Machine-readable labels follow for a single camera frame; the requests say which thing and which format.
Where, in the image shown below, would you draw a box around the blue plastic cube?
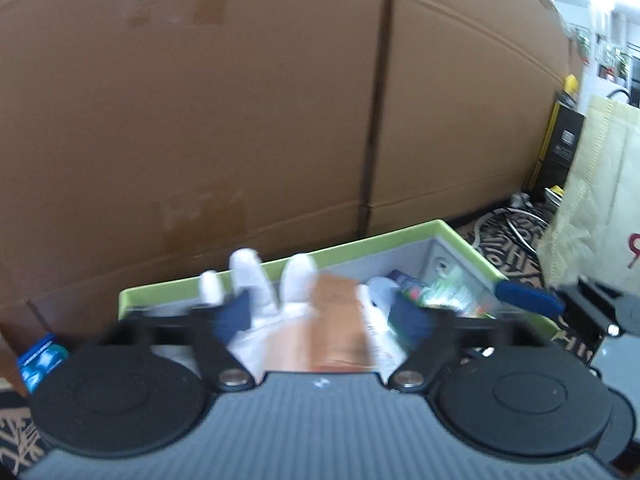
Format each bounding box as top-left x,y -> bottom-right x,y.
17,333 -> 70,393

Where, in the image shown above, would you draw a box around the white cables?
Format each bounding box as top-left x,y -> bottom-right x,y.
479,192 -> 561,261

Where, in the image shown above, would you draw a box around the black yellow box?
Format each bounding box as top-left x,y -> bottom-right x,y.
527,74 -> 585,200

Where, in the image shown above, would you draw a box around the green floral box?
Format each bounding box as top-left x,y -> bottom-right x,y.
388,266 -> 494,318

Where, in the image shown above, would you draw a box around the large brown cardboard box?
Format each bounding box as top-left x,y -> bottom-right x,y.
1,0 -> 582,386

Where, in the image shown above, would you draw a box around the green cardboard storage box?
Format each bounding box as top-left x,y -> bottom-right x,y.
118,220 -> 558,338

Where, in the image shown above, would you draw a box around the cream paper bag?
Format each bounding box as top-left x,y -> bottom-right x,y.
537,96 -> 640,295

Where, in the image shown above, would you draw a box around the white orange medicine box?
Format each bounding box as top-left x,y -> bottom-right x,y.
262,273 -> 406,379

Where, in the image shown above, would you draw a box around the white pink work glove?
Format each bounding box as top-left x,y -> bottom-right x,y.
198,248 -> 319,382

